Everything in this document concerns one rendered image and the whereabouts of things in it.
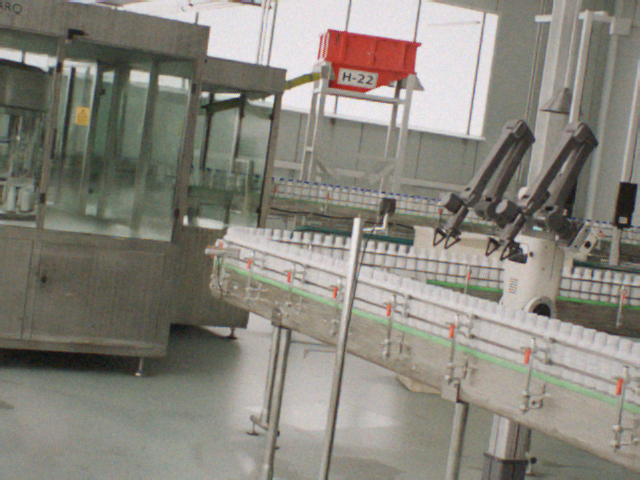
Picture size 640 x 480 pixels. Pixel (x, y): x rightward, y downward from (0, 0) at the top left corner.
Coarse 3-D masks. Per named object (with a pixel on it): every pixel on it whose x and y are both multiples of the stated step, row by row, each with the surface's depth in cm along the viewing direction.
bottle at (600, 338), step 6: (594, 336) 398; (600, 336) 397; (606, 336) 397; (594, 342) 398; (600, 342) 397; (594, 348) 396; (600, 348) 396; (588, 354) 398; (588, 360) 398; (594, 360) 396; (588, 366) 398; (594, 366) 396; (594, 372) 396; (588, 378) 397; (588, 384) 397; (594, 384) 396
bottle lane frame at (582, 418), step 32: (256, 288) 617; (288, 288) 586; (288, 320) 583; (320, 320) 555; (352, 320) 530; (384, 320) 506; (352, 352) 527; (416, 352) 483; (448, 352) 464; (480, 352) 447; (480, 384) 444; (512, 384) 427; (512, 416) 426; (544, 416) 410; (576, 416) 396; (608, 416) 383; (608, 448) 382
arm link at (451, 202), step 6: (444, 198) 563; (450, 198) 560; (456, 198) 562; (474, 198) 562; (444, 204) 560; (450, 204) 560; (456, 204) 561; (468, 204) 562; (474, 204) 563; (450, 210) 562
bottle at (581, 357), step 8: (584, 336) 403; (592, 336) 402; (584, 344) 402; (576, 352) 404; (584, 352) 401; (576, 360) 404; (584, 360) 401; (584, 368) 401; (576, 376) 403; (584, 376) 402
